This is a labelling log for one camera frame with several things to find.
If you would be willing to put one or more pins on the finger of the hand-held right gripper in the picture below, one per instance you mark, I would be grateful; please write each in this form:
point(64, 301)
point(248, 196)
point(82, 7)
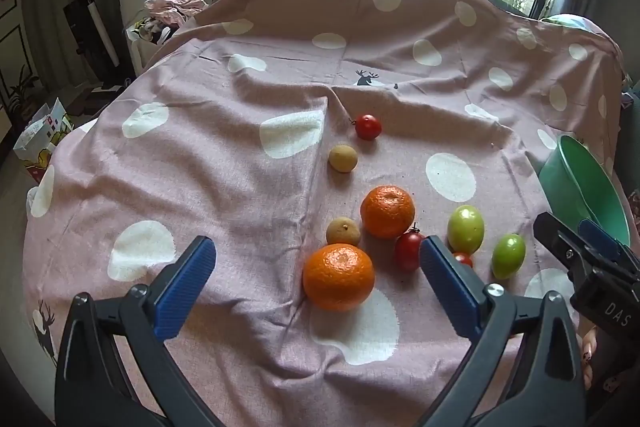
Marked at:
point(600, 292)
point(600, 233)

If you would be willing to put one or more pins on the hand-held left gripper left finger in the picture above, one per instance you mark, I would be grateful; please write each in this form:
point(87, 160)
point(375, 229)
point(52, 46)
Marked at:
point(185, 292)

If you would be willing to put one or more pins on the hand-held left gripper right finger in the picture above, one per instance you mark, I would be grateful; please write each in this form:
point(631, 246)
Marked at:
point(445, 287)

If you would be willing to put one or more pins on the red cherry tomato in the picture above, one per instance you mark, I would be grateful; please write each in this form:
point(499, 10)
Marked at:
point(409, 251)
point(464, 258)
point(367, 127)

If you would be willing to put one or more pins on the green bowl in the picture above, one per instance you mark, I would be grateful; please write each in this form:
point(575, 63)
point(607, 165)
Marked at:
point(575, 187)

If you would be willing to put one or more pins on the large yellow-green plum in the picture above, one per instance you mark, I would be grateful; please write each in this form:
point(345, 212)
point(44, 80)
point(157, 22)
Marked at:
point(465, 229)

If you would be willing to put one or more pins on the small green plum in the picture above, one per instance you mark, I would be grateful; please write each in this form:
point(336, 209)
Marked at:
point(507, 256)

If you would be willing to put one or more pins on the orange mandarin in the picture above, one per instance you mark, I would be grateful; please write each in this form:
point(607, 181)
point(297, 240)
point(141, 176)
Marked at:
point(387, 212)
point(339, 277)

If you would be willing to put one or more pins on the person's right hand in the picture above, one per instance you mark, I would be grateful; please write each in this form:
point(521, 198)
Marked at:
point(587, 352)

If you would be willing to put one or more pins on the brown longan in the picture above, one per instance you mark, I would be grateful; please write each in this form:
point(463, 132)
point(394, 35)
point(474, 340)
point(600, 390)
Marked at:
point(342, 232)
point(343, 158)

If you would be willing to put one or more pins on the pink polka-dot blanket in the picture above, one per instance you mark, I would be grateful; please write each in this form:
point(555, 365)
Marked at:
point(225, 157)

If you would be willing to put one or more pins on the light blue cloth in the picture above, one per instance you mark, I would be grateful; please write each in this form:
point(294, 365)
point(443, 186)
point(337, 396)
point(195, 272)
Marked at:
point(565, 21)

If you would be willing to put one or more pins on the printed paper bag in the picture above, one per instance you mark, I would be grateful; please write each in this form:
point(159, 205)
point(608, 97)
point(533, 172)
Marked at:
point(45, 127)

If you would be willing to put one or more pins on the leafy houseplant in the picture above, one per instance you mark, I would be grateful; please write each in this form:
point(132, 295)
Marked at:
point(22, 92)

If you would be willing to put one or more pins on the black and white patterned cloth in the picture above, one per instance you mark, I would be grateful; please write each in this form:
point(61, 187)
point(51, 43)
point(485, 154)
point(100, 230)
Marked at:
point(150, 32)

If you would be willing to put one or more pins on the pink clothes pile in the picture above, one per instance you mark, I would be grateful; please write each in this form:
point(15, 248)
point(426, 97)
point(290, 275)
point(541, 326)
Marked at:
point(175, 7)

